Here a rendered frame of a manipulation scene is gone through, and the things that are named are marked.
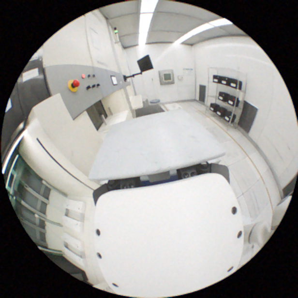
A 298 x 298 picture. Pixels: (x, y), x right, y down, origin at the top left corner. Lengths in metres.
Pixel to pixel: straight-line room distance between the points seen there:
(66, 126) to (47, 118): 0.08
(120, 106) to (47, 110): 1.47
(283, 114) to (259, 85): 0.88
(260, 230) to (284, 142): 2.36
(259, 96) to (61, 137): 3.07
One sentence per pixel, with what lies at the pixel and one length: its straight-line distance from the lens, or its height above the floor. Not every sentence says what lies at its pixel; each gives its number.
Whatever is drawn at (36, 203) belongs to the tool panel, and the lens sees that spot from 1.25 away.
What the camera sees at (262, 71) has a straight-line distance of 2.94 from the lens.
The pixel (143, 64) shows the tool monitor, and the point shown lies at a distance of 1.74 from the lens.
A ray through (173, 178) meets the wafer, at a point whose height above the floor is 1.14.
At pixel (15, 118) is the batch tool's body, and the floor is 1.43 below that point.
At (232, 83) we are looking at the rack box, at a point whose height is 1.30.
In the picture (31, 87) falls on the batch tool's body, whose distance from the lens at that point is 0.39.
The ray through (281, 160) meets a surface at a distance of 2.85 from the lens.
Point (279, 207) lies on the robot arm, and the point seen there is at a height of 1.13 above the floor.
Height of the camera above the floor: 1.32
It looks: 44 degrees down
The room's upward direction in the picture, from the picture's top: 14 degrees counter-clockwise
